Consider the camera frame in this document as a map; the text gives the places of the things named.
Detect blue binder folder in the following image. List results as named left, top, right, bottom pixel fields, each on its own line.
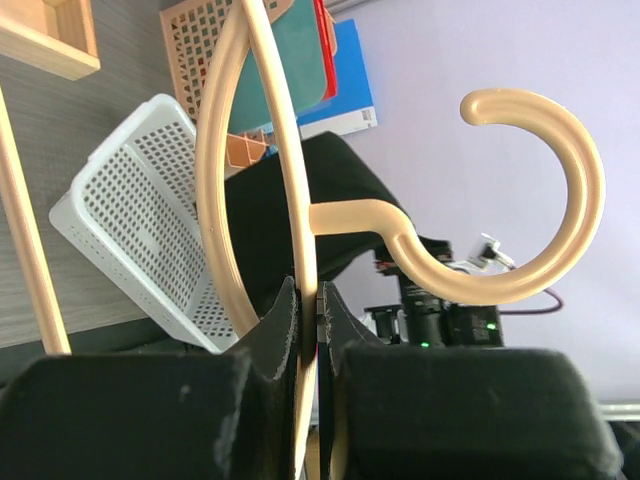
left=297, top=19, right=378, bottom=139

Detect beige wooden hanger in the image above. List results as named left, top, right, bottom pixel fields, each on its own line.
left=195, top=1, right=606, bottom=470

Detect red folder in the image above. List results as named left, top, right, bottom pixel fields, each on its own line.
left=313, top=0, right=338, bottom=100

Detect black trousers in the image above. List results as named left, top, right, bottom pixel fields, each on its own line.
left=225, top=132, right=400, bottom=317

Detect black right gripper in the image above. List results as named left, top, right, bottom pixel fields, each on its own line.
left=374, top=246, right=451, bottom=345

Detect wooden clothes rack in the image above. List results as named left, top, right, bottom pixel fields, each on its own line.
left=1, top=1, right=101, bottom=355

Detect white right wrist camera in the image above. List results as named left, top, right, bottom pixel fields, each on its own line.
left=449, top=233, right=516, bottom=275

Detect white plastic mesh basket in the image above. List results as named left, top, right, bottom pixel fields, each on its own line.
left=49, top=94, right=237, bottom=353

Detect peach plastic file organizer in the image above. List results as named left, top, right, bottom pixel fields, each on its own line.
left=160, top=0, right=268, bottom=173

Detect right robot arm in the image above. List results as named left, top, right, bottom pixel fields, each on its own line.
left=365, top=246, right=503, bottom=348

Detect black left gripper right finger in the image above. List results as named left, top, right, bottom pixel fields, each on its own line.
left=317, top=282, right=624, bottom=479

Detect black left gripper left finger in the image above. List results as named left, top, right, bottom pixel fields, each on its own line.
left=1, top=279, right=300, bottom=479

